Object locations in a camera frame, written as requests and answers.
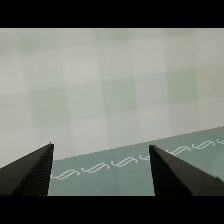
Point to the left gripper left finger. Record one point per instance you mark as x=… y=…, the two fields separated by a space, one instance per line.
x=31 y=173

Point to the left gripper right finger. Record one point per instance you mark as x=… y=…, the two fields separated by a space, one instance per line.
x=173 y=176

